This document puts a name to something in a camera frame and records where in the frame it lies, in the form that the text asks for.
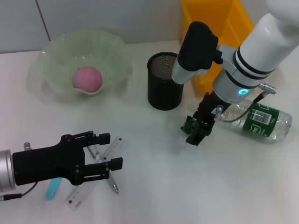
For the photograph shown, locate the grey white pen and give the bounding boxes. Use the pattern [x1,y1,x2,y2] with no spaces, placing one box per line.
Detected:
[87,146,119,194]

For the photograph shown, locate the grey right arm cable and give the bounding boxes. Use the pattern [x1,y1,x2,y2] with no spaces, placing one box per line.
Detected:
[216,83,277,123]

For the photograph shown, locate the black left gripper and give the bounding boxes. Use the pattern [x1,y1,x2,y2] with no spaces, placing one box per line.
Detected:
[12,131,123,186]

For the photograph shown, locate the clear green-label water bottle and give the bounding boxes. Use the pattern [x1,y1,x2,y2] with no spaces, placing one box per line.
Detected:
[219,100,293,143]

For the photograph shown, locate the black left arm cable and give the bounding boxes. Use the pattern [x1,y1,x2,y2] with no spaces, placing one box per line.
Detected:
[0,182,38,201]

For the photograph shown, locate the green glass fruit bowl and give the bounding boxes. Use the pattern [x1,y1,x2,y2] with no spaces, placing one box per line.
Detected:
[27,29,133,103]

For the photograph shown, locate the pink peach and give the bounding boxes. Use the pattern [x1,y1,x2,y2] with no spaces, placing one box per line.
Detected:
[72,66,103,93]

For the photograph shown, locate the black mesh pen holder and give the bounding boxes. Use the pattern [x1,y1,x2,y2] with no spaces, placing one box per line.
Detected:
[147,51,185,111]

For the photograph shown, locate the transparent plastic ruler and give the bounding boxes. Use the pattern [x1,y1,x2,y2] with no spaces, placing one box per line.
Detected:
[65,137,130,210]

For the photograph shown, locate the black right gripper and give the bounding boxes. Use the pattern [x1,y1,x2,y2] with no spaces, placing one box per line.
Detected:
[186,92,226,147]

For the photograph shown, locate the blue scissors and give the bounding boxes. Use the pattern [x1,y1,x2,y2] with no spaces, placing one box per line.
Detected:
[45,177,63,200]

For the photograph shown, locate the yellow plastic bin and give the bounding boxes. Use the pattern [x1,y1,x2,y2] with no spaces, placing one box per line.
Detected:
[181,0,255,98]

